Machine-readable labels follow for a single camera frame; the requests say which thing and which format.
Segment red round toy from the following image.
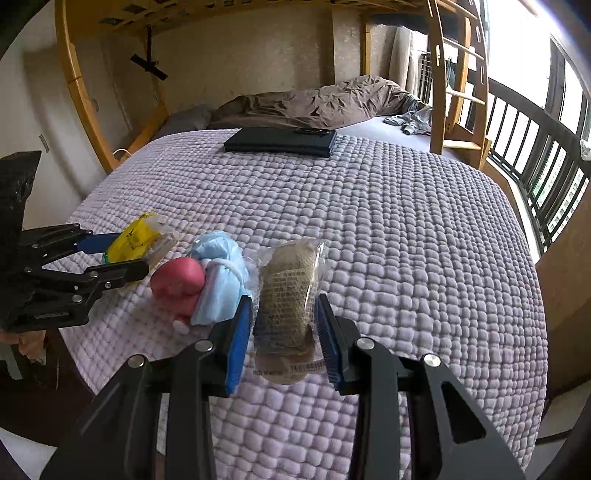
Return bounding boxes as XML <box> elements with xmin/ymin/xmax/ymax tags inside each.
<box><xmin>151</xmin><ymin>257</ymin><xmax>206</xmax><ymax>325</ymax></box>

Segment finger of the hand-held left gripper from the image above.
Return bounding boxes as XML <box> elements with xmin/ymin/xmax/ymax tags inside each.
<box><xmin>19</xmin><ymin>223</ymin><xmax>123</xmax><ymax>274</ymax></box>
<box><xmin>32</xmin><ymin>258</ymin><xmax>150</xmax><ymax>303</ymax></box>

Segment person's left hand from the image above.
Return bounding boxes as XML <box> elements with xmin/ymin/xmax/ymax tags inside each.
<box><xmin>15</xmin><ymin>329</ymin><xmax>48</xmax><ymax>365</ymax></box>

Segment black clamp bracket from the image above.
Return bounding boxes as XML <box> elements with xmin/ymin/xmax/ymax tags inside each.
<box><xmin>130</xmin><ymin>25</ymin><xmax>167</xmax><ymax>80</ymax></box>

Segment black balcony railing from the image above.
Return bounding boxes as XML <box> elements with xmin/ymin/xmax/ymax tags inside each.
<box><xmin>486</xmin><ymin>78</ymin><xmax>591</xmax><ymax>254</ymax></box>

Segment blue face mask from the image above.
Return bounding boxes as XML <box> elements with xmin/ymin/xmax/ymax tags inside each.
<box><xmin>187</xmin><ymin>231</ymin><xmax>253</xmax><ymax>326</ymax></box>

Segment lilac quilted blanket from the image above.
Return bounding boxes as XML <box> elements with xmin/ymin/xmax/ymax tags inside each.
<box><xmin>59</xmin><ymin>128</ymin><xmax>550</xmax><ymax>480</ymax></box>

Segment wooden bunk bed ladder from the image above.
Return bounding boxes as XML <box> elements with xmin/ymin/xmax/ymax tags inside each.
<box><xmin>427</xmin><ymin>0</ymin><xmax>493</xmax><ymax>172</ymax></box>

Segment beige bandage roll packet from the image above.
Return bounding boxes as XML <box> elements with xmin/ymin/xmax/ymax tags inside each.
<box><xmin>252</xmin><ymin>240</ymin><xmax>330</xmax><ymax>385</ymax></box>

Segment brown duvet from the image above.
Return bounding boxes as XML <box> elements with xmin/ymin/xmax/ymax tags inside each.
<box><xmin>208</xmin><ymin>76</ymin><xmax>419</xmax><ymax>130</ymax></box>

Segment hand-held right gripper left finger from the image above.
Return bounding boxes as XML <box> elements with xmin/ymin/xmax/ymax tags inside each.
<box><xmin>39</xmin><ymin>294</ymin><xmax>254</xmax><ymax>480</ymax></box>

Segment black laptop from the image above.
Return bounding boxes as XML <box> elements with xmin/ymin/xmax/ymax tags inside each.
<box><xmin>223</xmin><ymin>128</ymin><xmax>337</xmax><ymax>159</ymax></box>

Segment wooden bunk bed frame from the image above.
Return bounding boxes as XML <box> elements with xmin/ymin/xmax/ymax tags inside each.
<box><xmin>54</xmin><ymin>0</ymin><xmax>492</xmax><ymax>174</ymax></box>

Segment white leaning board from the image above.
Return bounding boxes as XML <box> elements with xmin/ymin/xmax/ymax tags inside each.
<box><xmin>387</xmin><ymin>24</ymin><xmax>431</xmax><ymax>93</ymax></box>

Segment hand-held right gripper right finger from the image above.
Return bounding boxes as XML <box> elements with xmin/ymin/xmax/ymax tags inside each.
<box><xmin>315</xmin><ymin>292</ymin><xmax>527</xmax><ymax>480</ymax></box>

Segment blue-grey clothes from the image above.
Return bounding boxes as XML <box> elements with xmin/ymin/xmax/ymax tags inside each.
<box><xmin>383</xmin><ymin>106</ymin><xmax>435</xmax><ymax>136</ymax></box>

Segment yellow packet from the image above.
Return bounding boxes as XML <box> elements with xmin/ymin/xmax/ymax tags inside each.
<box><xmin>103</xmin><ymin>211</ymin><xmax>182</xmax><ymax>274</ymax></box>

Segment pale bed sheet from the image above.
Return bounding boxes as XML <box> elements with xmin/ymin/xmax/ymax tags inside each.
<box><xmin>336</xmin><ymin>115</ymin><xmax>435</xmax><ymax>151</ymax></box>

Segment grey pillow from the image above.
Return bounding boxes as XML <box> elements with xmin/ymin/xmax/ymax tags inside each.
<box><xmin>156</xmin><ymin>105</ymin><xmax>216</xmax><ymax>139</ymax></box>

